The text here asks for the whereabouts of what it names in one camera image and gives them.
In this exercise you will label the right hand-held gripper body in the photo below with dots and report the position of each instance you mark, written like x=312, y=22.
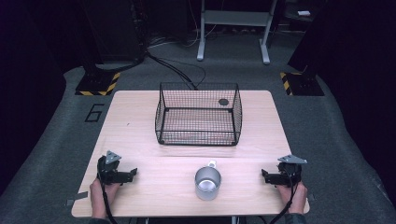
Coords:
x=291, y=172

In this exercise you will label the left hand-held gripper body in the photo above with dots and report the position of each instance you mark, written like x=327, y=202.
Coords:
x=107, y=169

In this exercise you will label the person's right hand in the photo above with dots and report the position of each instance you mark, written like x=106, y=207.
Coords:
x=297, y=199

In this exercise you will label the grey tape pieces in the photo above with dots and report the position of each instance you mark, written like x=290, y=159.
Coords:
x=77, y=197

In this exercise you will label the silver metal cup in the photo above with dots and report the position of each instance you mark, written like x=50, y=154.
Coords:
x=208, y=183

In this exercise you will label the black round table grommet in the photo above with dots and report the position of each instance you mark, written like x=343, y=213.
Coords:
x=223, y=101

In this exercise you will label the black metal stand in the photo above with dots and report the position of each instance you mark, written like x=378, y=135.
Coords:
x=91, y=40

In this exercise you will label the small white box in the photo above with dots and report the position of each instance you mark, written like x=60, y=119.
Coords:
x=304, y=13

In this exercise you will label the black yellow striped base plate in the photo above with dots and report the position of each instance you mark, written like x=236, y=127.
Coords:
x=99, y=84
x=302, y=84

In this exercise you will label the white metal desk frame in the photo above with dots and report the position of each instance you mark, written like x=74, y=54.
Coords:
x=236, y=18

